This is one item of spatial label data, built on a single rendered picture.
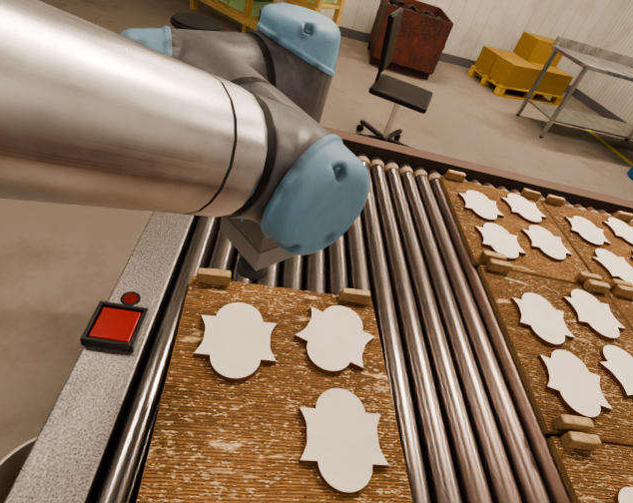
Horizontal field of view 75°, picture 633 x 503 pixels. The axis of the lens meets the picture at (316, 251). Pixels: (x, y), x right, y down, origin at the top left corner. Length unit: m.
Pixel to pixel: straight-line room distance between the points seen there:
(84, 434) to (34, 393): 1.14
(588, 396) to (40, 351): 1.71
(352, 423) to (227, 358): 0.21
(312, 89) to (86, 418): 0.51
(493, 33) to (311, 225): 7.50
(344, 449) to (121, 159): 0.53
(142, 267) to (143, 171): 0.65
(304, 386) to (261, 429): 0.10
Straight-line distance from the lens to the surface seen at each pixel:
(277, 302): 0.76
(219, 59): 0.33
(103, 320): 0.74
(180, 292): 0.78
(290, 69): 0.39
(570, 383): 0.94
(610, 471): 0.89
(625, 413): 1.00
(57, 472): 0.64
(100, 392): 0.68
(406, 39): 5.88
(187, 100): 0.20
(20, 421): 1.75
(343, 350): 0.72
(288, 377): 0.68
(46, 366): 1.84
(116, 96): 0.18
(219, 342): 0.68
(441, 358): 0.84
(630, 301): 1.32
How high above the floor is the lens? 1.50
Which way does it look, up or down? 40 degrees down
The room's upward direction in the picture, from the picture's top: 19 degrees clockwise
